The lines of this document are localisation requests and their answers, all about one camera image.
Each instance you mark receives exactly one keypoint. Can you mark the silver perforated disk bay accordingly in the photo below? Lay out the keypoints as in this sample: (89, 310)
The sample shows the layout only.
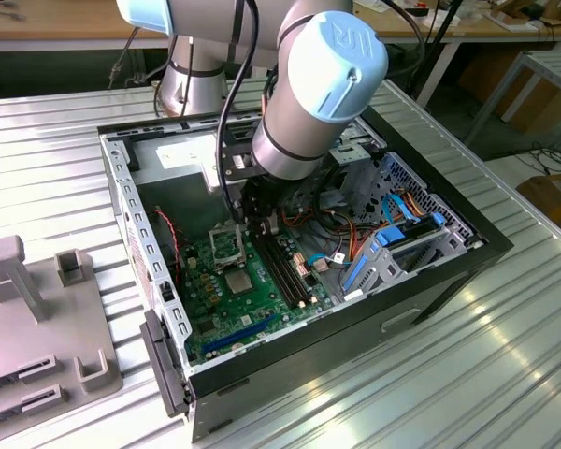
(402, 173)

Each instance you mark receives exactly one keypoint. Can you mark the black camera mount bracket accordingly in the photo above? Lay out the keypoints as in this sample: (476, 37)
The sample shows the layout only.
(236, 163)

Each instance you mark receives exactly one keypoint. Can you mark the green motherboard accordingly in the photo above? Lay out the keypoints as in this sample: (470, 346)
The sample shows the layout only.
(229, 322)

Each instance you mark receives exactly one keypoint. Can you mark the blue disk carrier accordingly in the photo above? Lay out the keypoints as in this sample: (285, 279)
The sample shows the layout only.
(390, 236)

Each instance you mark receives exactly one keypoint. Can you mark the blue plastic bay rail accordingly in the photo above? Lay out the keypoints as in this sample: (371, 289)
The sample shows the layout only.
(355, 276)

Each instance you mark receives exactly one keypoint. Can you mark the silver optical drive cage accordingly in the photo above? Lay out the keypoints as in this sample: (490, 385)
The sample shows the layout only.
(350, 156)

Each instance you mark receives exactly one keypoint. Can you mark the long wooden desk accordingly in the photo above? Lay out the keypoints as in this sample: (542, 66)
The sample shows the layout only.
(37, 23)

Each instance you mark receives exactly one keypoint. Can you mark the black open PC case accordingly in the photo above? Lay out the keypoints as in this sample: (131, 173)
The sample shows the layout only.
(308, 355)

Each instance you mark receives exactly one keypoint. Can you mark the large silver wrist camera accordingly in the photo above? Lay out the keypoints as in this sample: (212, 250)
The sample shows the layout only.
(210, 180)

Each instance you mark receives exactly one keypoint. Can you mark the CPU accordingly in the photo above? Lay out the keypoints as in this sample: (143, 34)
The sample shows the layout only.
(240, 282)

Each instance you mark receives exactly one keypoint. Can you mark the grey metal frame table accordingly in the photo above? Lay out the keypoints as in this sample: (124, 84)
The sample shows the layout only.
(556, 63)

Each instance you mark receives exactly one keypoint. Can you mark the black tripod stand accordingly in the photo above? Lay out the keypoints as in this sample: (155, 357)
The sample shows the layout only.
(439, 43)

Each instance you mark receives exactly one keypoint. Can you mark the grey power supply unit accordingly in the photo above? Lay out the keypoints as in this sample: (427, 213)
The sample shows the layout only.
(182, 187)

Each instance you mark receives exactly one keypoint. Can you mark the blue expansion slot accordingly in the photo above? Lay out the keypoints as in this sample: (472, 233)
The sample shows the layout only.
(238, 334)

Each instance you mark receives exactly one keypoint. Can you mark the grey parts rack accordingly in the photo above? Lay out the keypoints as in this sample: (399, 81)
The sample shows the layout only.
(51, 337)

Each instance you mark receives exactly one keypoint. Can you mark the black RAM slot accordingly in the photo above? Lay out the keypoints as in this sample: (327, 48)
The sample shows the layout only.
(284, 264)
(291, 264)
(273, 264)
(279, 264)

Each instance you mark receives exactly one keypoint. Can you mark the black card retention latch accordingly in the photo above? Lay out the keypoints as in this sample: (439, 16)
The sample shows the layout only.
(163, 369)

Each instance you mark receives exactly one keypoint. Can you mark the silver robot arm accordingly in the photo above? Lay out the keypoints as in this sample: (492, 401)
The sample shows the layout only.
(308, 93)

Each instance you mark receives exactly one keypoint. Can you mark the white black flat box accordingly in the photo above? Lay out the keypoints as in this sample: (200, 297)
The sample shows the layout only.
(437, 19)

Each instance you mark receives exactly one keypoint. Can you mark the CPU socket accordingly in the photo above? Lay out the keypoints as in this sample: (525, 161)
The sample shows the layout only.
(240, 296)

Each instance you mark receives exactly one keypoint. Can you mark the brown square base plate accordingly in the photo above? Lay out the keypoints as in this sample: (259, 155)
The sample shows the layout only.
(168, 112)

